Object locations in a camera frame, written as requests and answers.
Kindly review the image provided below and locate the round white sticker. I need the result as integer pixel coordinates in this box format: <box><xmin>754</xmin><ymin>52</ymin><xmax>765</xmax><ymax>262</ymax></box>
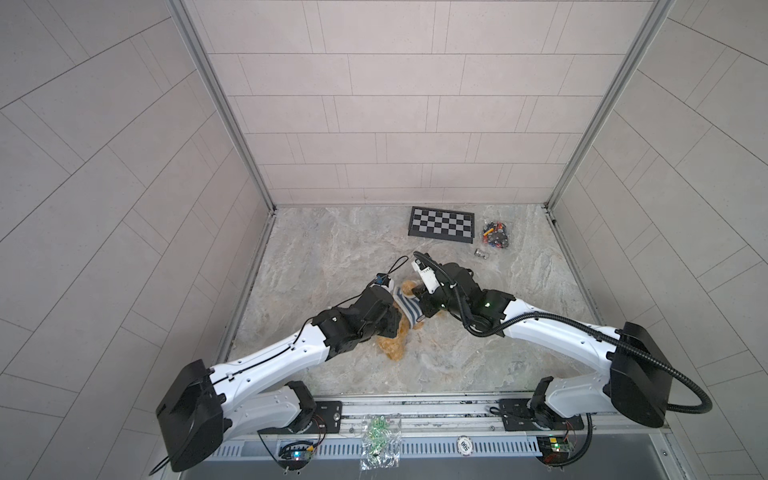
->
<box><xmin>456</xmin><ymin>435</ymin><xmax>474</xmax><ymax>457</ymax></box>

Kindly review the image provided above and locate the left circuit board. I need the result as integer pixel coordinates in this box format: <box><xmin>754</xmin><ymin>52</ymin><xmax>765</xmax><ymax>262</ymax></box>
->
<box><xmin>277</xmin><ymin>440</ymin><xmax>317</xmax><ymax>472</ymax></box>

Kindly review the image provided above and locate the circuit board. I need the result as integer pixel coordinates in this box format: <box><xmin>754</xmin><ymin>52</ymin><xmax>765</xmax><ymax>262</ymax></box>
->
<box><xmin>277</xmin><ymin>440</ymin><xmax>317</xmax><ymax>472</ymax></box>
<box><xmin>536</xmin><ymin>436</ymin><xmax>573</xmax><ymax>465</ymax></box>

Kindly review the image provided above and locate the clear bag with green parts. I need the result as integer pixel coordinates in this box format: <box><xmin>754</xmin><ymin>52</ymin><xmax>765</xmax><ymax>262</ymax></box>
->
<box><xmin>360</xmin><ymin>415</ymin><xmax>402</xmax><ymax>471</ymax></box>

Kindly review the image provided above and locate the brown teddy bear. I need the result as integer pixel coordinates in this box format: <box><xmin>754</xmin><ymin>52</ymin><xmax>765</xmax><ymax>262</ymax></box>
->
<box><xmin>376</xmin><ymin>280</ymin><xmax>419</xmax><ymax>361</ymax></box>

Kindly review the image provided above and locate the black corrugated cable hose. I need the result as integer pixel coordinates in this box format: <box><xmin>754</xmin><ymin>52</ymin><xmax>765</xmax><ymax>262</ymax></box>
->
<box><xmin>411</xmin><ymin>250</ymin><xmax>714</xmax><ymax>468</ymax></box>

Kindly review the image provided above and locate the black white chessboard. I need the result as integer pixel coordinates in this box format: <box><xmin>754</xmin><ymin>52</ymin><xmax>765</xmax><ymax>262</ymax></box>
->
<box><xmin>407</xmin><ymin>206</ymin><xmax>475</xmax><ymax>244</ymax></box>

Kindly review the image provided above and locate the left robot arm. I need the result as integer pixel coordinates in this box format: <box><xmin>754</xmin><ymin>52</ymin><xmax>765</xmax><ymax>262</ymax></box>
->
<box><xmin>155</xmin><ymin>283</ymin><xmax>401</xmax><ymax>472</ymax></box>

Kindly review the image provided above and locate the blue white striped sweater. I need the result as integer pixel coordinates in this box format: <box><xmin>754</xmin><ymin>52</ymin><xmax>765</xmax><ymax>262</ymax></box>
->
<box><xmin>393</xmin><ymin>287</ymin><xmax>426</xmax><ymax>329</ymax></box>

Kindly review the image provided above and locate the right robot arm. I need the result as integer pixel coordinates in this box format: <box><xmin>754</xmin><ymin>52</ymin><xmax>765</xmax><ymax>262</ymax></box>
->
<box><xmin>413</xmin><ymin>254</ymin><xmax>679</xmax><ymax>429</ymax></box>

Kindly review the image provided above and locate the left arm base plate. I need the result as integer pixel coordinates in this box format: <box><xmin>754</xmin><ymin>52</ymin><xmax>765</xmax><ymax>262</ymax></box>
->
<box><xmin>260</xmin><ymin>401</ymin><xmax>343</xmax><ymax>435</ymax></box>

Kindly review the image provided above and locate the aluminium mounting rail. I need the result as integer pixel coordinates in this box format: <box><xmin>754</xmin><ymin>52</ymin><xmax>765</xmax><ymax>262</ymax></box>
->
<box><xmin>167</xmin><ymin>392</ymin><xmax>673</xmax><ymax>444</ymax></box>

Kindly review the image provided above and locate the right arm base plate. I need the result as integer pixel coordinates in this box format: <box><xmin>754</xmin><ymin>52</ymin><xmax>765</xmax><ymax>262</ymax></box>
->
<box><xmin>494</xmin><ymin>399</ymin><xmax>585</xmax><ymax>432</ymax></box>

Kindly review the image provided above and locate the right circuit board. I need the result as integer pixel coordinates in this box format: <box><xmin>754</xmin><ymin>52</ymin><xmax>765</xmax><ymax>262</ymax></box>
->
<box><xmin>536</xmin><ymin>436</ymin><xmax>573</xmax><ymax>465</ymax></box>

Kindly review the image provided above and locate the bag of colourful small parts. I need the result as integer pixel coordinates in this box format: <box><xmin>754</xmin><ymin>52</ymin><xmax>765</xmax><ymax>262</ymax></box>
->
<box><xmin>482</xmin><ymin>221</ymin><xmax>509</xmax><ymax>249</ymax></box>

